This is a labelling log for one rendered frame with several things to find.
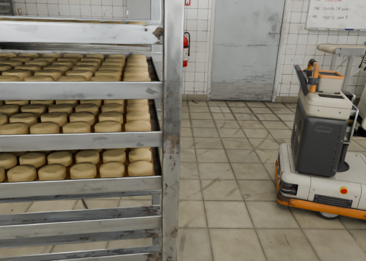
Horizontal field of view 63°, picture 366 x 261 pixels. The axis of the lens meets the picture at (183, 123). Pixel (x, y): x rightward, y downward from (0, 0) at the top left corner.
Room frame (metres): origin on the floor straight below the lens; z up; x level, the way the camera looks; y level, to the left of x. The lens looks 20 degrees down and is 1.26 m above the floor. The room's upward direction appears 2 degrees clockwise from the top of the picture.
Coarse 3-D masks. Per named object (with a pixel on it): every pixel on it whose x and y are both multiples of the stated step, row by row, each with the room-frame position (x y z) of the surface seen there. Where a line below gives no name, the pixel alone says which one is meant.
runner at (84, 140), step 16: (0, 144) 0.46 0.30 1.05; (16, 144) 0.46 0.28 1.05; (32, 144) 0.47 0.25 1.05; (48, 144) 0.47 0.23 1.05; (64, 144) 0.47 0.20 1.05; (80, 144) 0.48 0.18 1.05; (96, 144) 0.48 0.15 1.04; (112, 144) 0.49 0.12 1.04; (128, 144) 0.49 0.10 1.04; (144, 144) 0.49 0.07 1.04; (160, 144) 0.50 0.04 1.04
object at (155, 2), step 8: (152, 0) 0.92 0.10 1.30; (160, 0) 0.92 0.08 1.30; (152, 8) 0.92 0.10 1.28; (160, 8) 0.92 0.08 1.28; (152, 16) 0.92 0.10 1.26; (160, 16) 0.92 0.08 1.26; (152, 48) 0.92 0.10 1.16; (160, 48) 0.92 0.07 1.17; (160, 64) 0.92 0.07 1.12; (160, 72) 0.92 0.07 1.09; (160, 80) 0.92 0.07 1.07; (160, 104) 0.92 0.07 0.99; (160, 152) 0.92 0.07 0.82; (152, 200) 0.92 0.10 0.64; (152, 240) 0.92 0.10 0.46
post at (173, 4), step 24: (168, 0) 0.47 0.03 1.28; (168, 24) 0.47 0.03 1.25; (168, 48) 0.47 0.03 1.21; (168, 72) 0.47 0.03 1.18; (168, 96) 0.47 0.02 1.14; (168, 120) 0.47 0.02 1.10; (168, 144) 0.47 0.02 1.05; (168, 168) 0.47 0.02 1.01; (168, 192) 0.47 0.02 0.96; (168, 216) 0.47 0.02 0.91; (168, 240) 0.47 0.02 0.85
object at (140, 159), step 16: (0, 160) 0.55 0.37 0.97; (16, 160) 0.57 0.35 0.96; (32, 160) 0.55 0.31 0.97; (48, 160) 0.56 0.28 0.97; (64, 160) 0.56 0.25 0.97; (80, 160) 0.57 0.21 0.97; (96, 160) 0.58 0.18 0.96; (112, 160) 0.58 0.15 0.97; (128, 160) 0.61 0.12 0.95; (144, 160) 0.57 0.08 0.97; (0, 176) 0.50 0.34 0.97; (16, 176) 0.49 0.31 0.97; (32, 176) 0.51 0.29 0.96; (48, 176) 0.50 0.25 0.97; (64, 176) 0.52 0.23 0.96; (80, 176) 0.51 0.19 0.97; (96, 176) 0.53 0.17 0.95; (112, 176) 0.52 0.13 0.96; (128, 176) 0.54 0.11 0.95
